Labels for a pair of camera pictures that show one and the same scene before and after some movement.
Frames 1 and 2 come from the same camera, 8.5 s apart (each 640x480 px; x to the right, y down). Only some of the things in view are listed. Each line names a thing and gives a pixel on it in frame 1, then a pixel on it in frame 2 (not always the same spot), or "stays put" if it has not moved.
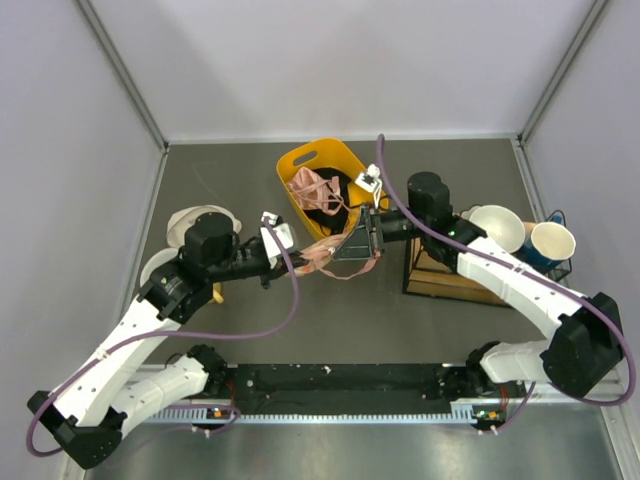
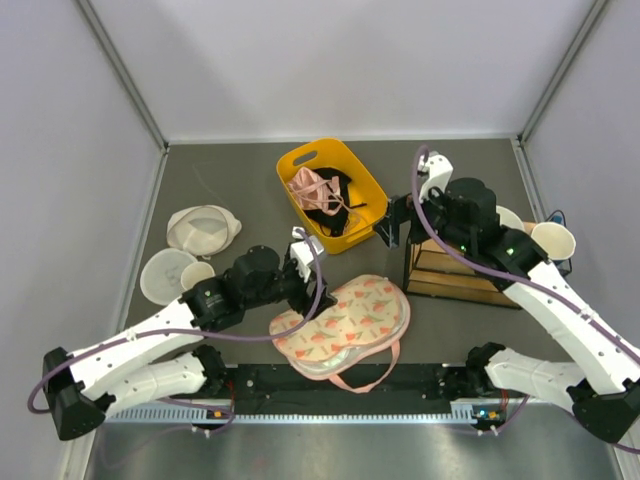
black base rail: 352,389 stays put
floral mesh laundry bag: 318,253 to 370,317
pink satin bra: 314,192 stays put
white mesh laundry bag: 181,219 stays put
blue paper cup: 547,246 stays put
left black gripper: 279,268 to 303,303
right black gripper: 363,242 to 400,209
